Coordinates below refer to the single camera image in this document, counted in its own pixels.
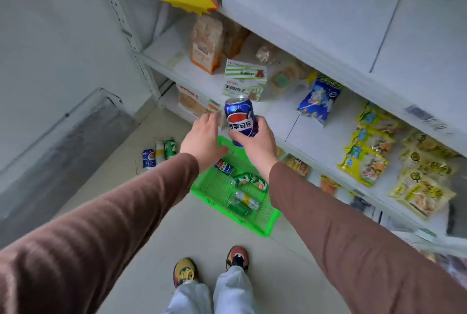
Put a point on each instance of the dark snack packet yellow label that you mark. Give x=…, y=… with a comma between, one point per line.
x=360, y=203

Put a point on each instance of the person's right leg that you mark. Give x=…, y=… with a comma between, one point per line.
x=235, y=292

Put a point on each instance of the large fish crisp bag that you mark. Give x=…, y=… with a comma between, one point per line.
x=281, y=152
x=193, y=106

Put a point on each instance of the blue snack bag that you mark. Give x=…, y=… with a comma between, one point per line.
x=321, y=100

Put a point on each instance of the person's right hand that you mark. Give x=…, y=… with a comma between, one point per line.
x=261, y=149

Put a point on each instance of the person's left hand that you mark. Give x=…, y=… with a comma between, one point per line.
x=204, y=142

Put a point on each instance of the clear pastry bag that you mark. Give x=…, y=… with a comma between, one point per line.
x=286, y=73

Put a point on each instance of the person's left forearm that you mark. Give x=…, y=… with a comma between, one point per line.
x=95, y=244

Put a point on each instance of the orange snack packet yellow label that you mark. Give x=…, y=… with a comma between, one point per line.
x=330, y=185

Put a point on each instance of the green plastic basket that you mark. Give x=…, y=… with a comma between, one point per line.
x=211, y=186

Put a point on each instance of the red right shoe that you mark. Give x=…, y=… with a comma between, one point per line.
x=237, y=257

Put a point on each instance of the yellow left shoe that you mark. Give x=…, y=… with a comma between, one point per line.
x=185, y=272

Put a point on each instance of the green white snack box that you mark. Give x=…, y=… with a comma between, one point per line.
x=244, y=80

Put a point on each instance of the barcode sticker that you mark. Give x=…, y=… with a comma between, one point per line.
x=425, y=117

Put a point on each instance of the silver yellow can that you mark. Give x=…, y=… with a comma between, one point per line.
x=160, y=152
x=248, y=200

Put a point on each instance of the person's right forearm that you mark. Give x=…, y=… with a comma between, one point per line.
x=365, y=259

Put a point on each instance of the person's left leg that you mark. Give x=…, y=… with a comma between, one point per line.
x=189, y=299

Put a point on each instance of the pale yellow snack bag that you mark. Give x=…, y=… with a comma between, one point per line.
x=421, y=193
x=430, y=144
x=428, y=164

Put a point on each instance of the person's leg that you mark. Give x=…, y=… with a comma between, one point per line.
x=189, y=299
x=235, y=292

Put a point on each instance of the yellow rice cracker packet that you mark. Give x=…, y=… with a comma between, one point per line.
x=297, y=166

